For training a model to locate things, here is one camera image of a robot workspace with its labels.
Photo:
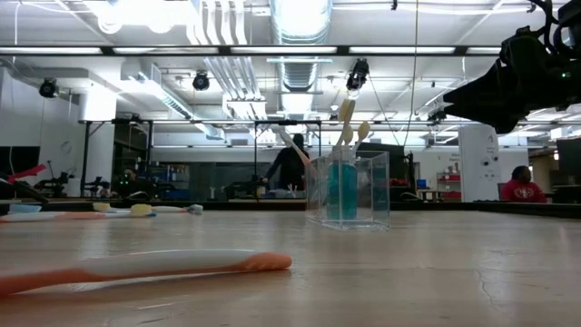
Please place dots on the person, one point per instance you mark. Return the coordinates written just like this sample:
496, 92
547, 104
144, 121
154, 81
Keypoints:
129, 179
290, 165
522, 188

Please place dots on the black hanging camera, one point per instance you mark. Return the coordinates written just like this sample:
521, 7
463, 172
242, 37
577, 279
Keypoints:
358, 72

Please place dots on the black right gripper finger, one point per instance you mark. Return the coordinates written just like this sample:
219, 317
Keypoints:
490, 88
495, 118

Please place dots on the black ceiling camera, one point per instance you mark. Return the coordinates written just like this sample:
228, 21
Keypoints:
47, 87
436, 115
201, 81

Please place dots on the silver ventilation duct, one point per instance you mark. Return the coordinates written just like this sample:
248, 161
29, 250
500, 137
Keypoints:
297, 75

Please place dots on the black monitor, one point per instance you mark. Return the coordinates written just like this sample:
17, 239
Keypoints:
22, 156

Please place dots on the black aluminium table frame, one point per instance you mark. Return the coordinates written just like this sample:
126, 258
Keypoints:
454, 206

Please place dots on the black overhead beam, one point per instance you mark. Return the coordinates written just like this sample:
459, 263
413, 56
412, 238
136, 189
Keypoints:
345, 50

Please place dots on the red tag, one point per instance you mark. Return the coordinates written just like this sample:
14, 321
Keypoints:
29, 172

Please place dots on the clear acrylic organizer holder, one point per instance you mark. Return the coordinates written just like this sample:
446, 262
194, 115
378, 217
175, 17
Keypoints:
381, 213

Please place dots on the small blue mouthwash bottle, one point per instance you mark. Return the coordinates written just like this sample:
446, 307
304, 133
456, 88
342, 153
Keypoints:
342, 191

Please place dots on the red shelf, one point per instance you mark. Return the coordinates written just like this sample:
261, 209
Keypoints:
449, 195

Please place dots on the black background stand frame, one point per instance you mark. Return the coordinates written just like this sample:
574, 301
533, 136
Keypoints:
85, 150

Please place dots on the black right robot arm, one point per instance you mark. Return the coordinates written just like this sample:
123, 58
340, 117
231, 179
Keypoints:
569, 18

